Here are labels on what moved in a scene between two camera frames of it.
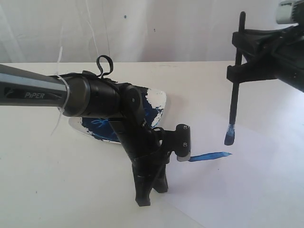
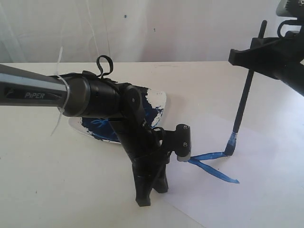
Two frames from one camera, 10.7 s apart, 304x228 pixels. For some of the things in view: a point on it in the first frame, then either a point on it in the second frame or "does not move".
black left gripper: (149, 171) does not move
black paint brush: (231, 132) to (231, 148)
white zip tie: (66, 84) does not move
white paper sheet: (257, 182) does not move
